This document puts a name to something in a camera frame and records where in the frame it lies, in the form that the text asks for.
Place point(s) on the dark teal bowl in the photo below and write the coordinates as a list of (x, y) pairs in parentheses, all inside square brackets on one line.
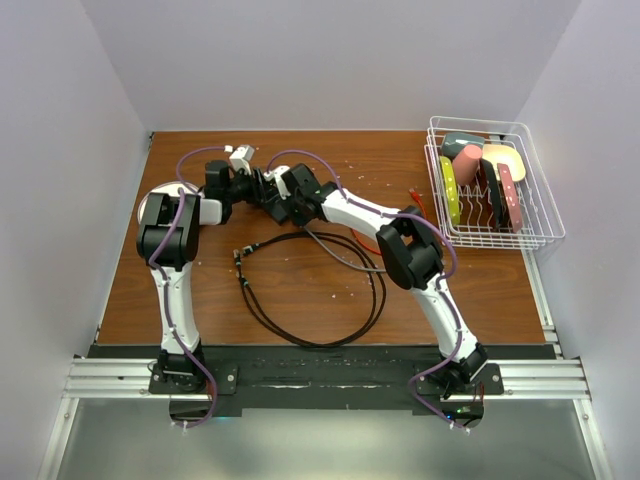
[(454, 142)]

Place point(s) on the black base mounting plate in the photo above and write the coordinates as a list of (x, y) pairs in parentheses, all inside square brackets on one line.
[(357, 377)]

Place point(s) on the red dotted plate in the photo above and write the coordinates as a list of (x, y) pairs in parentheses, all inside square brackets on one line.
[(511, 198)]

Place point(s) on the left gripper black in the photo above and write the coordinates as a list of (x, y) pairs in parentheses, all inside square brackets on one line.
[(260, 186)]

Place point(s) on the cream square plate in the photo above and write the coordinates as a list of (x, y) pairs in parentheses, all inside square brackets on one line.
[(503, 154)]

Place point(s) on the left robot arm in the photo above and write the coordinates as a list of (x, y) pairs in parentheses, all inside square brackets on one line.
[(169, 218)]

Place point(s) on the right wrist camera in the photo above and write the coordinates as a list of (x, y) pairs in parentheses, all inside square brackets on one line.
[(276, 177)]

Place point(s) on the yellow-green plate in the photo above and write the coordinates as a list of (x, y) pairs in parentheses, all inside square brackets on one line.
[(451, 190)]

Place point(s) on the black network switch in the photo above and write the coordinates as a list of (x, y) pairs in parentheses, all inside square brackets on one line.
[(279, 213)]

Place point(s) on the pink cup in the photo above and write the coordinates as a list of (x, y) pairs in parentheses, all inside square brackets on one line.
[(466, 164)]

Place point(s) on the white wire dish rack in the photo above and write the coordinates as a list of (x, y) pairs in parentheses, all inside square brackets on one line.
[(542, 221)]

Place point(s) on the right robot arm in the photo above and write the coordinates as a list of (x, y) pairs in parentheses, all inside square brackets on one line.
[(411, 249)]

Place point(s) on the aluminium frame rail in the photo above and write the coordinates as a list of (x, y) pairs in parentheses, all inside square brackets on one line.
[(109, 426)]

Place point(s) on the white patterned plate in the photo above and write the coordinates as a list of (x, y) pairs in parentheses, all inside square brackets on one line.
[(169, 188)]

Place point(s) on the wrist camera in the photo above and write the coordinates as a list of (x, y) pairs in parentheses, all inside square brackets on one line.
[(276, 177), (240, 157)]

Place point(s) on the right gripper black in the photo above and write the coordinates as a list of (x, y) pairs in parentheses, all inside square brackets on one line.
[(299, 220)]

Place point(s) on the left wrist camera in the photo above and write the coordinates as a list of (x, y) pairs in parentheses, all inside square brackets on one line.
[(240, 157)]

